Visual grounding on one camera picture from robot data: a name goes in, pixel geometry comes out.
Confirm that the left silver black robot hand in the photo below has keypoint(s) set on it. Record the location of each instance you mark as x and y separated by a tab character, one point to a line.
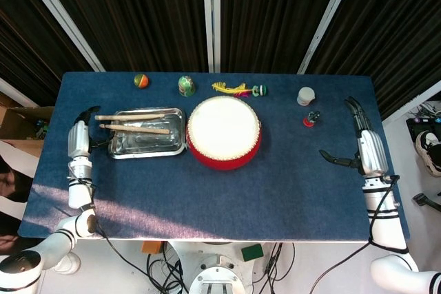
78	139

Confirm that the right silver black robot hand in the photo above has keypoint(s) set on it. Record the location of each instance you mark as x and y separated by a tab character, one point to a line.
372	153

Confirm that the wooden drumstick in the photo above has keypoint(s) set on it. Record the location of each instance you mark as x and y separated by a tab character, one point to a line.
131	117
138	129

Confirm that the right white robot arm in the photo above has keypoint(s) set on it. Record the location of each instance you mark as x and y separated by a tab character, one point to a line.
386	218

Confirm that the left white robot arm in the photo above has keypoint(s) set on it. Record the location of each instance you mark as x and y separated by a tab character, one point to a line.
78	190

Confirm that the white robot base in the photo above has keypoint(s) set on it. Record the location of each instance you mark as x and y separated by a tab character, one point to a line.
213	273

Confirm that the shiny metal tray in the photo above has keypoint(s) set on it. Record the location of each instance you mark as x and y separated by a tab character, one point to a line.
148	146

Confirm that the red drum with white skin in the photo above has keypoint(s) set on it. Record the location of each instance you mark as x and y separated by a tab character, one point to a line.
224	128

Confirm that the black electronics box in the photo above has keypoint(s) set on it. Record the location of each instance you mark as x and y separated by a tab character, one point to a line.
411	126

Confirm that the black and white sneaker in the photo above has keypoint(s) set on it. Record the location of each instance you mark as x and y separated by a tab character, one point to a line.
429	149

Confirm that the cardboard box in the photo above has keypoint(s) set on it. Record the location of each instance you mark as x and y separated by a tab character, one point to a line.
20	122

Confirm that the small toy with red base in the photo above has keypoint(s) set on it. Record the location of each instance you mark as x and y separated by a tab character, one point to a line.
308	122

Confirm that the black handheld device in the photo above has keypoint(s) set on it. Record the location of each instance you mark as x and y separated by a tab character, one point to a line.
425	201

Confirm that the person in dark clothes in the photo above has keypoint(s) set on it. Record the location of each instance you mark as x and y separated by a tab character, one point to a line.
10	180

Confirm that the orange and green ball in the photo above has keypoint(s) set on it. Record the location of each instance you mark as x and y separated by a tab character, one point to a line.
141	81

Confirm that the white plastic jar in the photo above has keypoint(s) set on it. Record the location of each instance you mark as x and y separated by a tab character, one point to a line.
306	96

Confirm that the white shoe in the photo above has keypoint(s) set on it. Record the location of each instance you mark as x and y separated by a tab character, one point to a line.
74	263

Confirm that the orange box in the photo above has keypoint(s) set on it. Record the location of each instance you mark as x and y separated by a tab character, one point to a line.
151	247

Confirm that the green block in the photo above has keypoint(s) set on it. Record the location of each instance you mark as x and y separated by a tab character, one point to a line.
252	252

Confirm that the blue table cloth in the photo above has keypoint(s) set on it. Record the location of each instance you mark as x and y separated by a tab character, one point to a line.
224	201

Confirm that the yellow pink feather shuttlecock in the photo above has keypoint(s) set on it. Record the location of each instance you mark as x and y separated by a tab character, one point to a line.
227	89

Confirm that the white frame post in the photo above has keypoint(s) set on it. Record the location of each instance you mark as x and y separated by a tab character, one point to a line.
327	22
62	20
413	101
17	92
211	15

